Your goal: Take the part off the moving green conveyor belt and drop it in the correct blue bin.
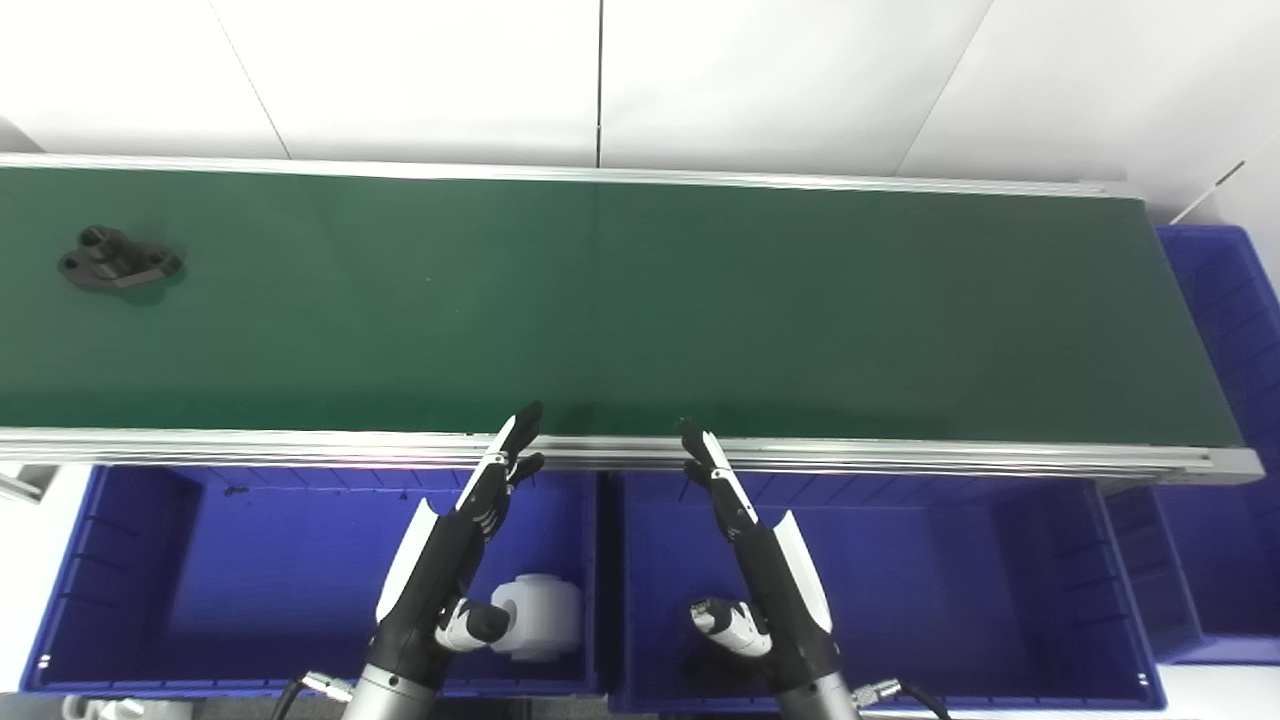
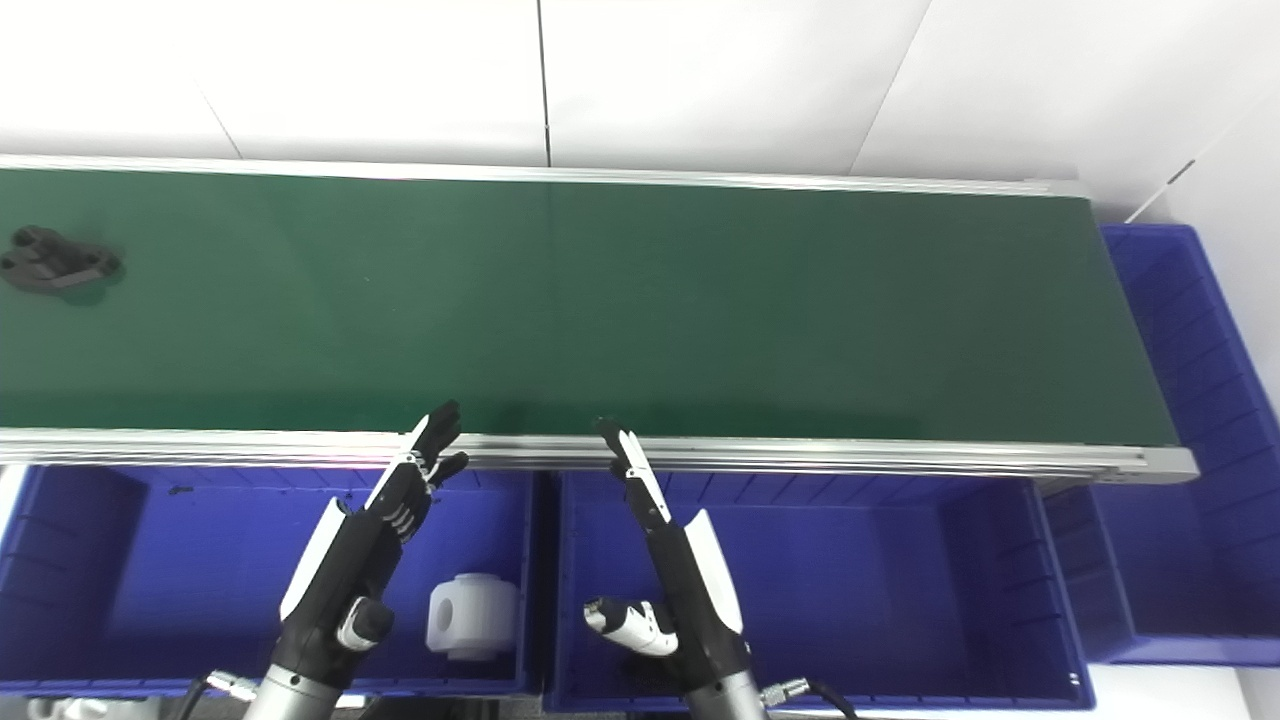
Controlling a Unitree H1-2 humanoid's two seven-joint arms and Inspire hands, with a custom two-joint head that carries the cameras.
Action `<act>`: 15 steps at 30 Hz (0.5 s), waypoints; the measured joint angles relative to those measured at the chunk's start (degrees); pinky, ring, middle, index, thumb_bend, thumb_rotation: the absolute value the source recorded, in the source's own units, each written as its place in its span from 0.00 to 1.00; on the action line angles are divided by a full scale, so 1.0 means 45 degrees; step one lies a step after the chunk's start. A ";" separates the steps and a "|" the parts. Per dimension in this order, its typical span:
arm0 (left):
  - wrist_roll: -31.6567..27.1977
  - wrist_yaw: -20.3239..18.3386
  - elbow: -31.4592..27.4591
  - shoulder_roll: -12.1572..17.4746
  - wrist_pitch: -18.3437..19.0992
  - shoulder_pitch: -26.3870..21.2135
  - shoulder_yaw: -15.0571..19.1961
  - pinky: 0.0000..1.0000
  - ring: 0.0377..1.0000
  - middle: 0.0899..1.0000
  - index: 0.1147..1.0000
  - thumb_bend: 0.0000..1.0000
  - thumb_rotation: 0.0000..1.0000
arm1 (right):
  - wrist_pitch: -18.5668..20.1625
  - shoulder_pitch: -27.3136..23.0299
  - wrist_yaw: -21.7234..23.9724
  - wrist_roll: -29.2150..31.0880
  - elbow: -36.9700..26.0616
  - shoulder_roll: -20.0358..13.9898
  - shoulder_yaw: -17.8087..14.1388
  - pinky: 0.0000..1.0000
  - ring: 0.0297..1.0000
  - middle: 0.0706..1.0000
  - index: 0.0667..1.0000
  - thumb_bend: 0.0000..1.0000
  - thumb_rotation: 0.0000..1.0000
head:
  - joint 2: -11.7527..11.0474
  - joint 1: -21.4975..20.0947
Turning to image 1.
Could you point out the aluminium conveyor support bracket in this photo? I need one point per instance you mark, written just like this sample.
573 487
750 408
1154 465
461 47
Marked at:
20 482

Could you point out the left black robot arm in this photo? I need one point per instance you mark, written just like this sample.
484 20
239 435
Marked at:
385 698

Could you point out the blue plastic bin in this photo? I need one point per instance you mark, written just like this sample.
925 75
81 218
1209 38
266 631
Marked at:
1230 400
250 580
950 580

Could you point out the white plastic pipe fitting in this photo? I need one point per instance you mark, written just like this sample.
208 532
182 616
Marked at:
545 615

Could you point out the thin white rod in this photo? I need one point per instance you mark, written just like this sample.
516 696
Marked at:
1205 193

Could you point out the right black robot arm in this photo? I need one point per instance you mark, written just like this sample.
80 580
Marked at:
822 700

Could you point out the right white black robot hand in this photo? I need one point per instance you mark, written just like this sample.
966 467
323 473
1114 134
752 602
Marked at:
785 590

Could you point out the black flanged metal part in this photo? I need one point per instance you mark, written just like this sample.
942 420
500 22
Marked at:
115 260

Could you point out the green conveyor belt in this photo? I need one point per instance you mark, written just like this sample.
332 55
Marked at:
700 300
300 446

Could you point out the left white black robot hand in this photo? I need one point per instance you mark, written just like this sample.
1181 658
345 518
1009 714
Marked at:
440 560

